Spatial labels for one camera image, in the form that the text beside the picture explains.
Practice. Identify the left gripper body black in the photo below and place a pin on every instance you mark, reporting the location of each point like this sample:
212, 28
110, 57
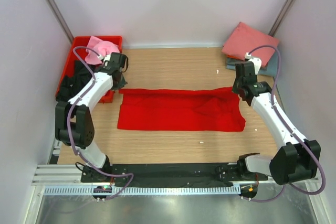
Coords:
119, 85

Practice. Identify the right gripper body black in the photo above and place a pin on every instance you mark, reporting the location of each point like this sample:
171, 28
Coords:
235, 88

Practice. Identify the red t-shirt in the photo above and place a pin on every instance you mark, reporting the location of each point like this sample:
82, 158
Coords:
180, 110

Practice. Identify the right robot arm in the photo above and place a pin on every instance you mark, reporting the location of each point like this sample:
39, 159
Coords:
296, 157

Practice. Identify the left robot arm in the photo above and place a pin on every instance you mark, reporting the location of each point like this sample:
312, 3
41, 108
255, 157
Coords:
73, 122

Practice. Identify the pink t-shirt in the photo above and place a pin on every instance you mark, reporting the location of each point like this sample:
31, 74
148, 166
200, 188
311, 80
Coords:
102, 47

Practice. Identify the folded dark grey t-shirt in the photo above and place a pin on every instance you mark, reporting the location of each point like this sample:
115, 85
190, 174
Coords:
232, 61

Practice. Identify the folded grey-blue t-shirt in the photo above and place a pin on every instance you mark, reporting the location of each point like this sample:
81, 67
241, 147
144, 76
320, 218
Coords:
269, 70

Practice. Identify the red plastic bin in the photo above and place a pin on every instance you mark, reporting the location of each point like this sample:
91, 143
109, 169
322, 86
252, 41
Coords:
78, 52

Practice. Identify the black t-shirt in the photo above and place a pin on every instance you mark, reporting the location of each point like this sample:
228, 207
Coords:
70, 86

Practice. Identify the folded salmon t-shirt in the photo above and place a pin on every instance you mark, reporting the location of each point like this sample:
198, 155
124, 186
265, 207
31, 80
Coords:
244, 39

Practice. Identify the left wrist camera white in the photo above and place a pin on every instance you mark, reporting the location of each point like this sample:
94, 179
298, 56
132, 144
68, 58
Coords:
104, 58

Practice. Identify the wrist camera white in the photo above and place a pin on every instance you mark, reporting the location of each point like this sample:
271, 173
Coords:
255, 60
104, 58

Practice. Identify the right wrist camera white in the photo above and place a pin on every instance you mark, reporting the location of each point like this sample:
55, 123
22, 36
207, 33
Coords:
255, 60

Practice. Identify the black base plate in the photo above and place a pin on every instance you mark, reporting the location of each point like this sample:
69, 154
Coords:
196, 175

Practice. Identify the white slotted cable duct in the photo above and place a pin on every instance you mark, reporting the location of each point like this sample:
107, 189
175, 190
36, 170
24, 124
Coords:
94, 190

